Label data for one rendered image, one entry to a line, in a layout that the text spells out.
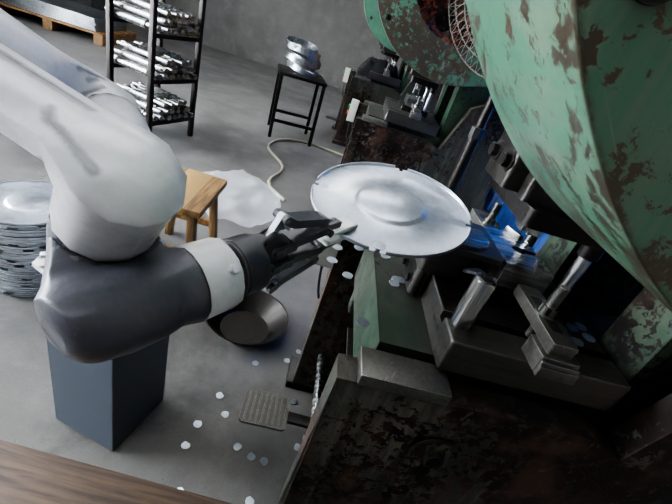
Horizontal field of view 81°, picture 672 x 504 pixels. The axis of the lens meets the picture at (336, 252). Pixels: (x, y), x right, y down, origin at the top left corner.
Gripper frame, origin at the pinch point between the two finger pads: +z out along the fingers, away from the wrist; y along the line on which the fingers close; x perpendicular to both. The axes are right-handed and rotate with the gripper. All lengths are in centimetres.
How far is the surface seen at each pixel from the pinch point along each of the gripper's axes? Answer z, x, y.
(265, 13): 437, 531, -34
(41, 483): -41, 10, -40
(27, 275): -20, 92, -69
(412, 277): 16.0, -9.3, -9.4
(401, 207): 13.9, -2.7, 2.7
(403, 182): 22.6, 2.8, 3.3
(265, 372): 23, 24, -79
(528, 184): 20.8, -18.1, 14.0
